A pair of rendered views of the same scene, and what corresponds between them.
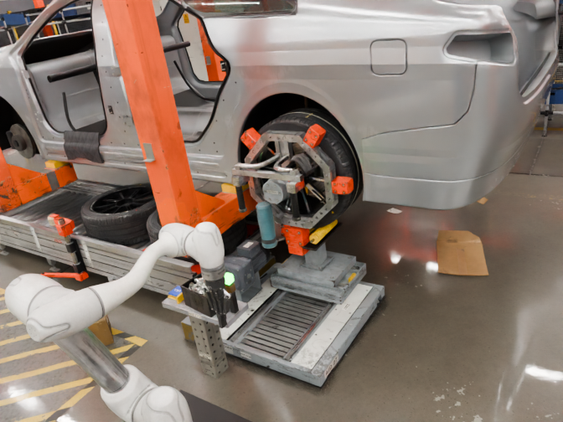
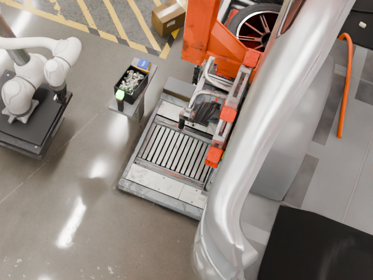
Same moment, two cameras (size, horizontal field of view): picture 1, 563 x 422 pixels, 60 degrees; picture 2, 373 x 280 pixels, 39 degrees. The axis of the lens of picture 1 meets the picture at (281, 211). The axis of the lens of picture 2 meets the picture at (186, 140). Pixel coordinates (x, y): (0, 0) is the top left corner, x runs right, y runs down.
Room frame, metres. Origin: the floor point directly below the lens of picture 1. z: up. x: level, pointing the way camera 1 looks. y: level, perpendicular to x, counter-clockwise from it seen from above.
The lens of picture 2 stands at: (1.67, -1.39, 3.46)
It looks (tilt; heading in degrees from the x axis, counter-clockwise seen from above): 63 degrees down; 66
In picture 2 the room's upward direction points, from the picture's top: 10 degrees clockwise
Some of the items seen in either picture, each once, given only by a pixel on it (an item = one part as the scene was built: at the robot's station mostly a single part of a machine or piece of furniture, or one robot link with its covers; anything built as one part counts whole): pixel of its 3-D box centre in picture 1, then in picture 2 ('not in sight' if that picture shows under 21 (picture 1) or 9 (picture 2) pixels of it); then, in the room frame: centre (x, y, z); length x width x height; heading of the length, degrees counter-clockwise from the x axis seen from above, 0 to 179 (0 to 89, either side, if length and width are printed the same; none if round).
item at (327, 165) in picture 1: (290, 180); (231, 110); (2.50, -0.07, 0.85); 0.54 x 0.07 x 0.54; 54
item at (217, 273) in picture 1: (213, 269); (56, 82); (1.58, 0.28, 0.90); 0.09 x 0.09 x 0.06
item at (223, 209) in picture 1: (219, 198); (247, 56); (2.77, 0.36, 0.69); 0.52 x 0.17 x 0.35; 144
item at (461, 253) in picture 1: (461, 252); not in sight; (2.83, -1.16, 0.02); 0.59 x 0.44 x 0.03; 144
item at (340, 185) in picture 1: (342, 185); (213, 156); (2.32, -0.33, 0.85); 0.09 x 0.08 x 0.07; 54
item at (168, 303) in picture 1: (204, 305); (133, 86); (2.04, 0.45, 0.44); 0.43 x 0.17 x 0.03; 54
